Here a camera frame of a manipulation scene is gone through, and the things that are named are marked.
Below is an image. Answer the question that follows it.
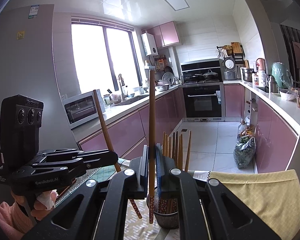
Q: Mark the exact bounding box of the dark wooden chopstick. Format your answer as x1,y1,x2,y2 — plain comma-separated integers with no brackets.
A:
93,89,142,219

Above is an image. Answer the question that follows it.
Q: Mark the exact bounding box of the kitchen faucet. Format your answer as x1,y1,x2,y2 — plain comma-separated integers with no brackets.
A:
118,74,128,101

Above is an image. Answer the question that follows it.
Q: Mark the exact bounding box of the person's left hand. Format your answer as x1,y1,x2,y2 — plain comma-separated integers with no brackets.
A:
10,190,58,224

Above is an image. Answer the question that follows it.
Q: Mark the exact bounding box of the patterned beige tablecloth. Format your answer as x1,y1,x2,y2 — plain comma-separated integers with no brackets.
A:
54,158,211,240

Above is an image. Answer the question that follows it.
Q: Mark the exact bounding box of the white microwave oven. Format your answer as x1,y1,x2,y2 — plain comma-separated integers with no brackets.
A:
63,91,98,129

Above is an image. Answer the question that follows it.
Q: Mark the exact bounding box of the yellow cloth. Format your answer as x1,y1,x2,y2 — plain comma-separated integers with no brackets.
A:
208,170,300,239

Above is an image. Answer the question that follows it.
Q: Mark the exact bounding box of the black mesh utensil holder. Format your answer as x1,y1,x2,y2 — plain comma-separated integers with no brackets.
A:
146,155,179,229

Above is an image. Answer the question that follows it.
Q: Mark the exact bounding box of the bag of green vegetables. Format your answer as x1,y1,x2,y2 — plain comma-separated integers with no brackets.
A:
234,135,256,169

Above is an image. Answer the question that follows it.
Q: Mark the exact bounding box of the grey refrigerator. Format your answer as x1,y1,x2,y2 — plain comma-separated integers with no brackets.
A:
0,4,77,150

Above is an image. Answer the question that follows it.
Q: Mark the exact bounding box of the black built-in oven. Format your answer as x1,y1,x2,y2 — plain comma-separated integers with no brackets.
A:
183,84,225,120

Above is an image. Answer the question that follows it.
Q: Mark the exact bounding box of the white water heater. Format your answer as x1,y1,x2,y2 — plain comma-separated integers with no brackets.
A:
141,33,158,56

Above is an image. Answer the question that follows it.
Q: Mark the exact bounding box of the black wok on stove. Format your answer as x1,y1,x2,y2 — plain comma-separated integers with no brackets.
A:
195,69,219,81

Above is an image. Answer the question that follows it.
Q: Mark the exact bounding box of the white rice cooker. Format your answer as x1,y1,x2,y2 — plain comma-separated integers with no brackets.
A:
224,57,236,80

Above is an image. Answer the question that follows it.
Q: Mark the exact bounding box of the steel stock pot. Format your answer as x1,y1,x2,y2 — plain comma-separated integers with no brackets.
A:
241,67,255,83

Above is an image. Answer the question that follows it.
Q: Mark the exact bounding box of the pink thermos jug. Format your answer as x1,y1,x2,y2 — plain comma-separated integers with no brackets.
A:
256,58,266,87

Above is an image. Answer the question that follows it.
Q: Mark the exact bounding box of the black camera box left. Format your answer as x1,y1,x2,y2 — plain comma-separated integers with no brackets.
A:
0,94,44,170

